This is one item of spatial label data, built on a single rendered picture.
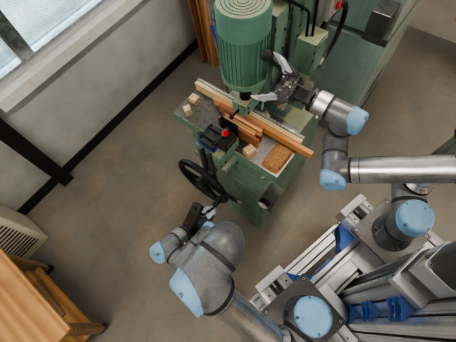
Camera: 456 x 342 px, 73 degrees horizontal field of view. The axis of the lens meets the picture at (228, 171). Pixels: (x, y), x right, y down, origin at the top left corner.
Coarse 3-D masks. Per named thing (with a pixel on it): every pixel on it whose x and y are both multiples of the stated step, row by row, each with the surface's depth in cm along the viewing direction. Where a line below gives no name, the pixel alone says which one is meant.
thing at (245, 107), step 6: (258, 90) 130; (234, 102) 129; (240, 102) 128; (246, 102) 128; (252, 102) 130; (258, 102) 135; (234, 108) 132; (240, 108) 129; (246, 108) 128; (252, 108) 133; (240, 114) 133; (246, 114) 131
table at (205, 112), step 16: (176, 112) 149; (192, 112) 149; (208, 112) 148; (192, 128) 149; (240, 144) 139; (272, 144) 138; (240, 160) 141; (256, 160) 135; (288, 160) 134; (272, 176) 133
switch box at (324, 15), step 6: (324, 0) 104; (330, 0) 103; (336, 0) 105; (318, 6) 107; (324, 6) 106; (330, 6) 104; (318, 12) 109; (324, 12) 108; (330, 12) 107; (318, 18) 111; (324, 18) 109
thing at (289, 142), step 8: (216, 104) 149; (256, 120) 139; (264, 128) 137; (272, 128) 137; (272, 136) 138; (280, 136) 135; (288, 144) 134; (296, 144) 132; (304, 152) 131; (312, 152) 130
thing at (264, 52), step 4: (264, 52) 89; (268, 52) 88; (264, 56) 89; (268, 56) 89; (264, 60) 90; (268, 60) 90; (272, 60) 94; (276, 64) 99; (276, 68) 102; (280, 68) 103; (288, 76) 115; (300, 76) 123
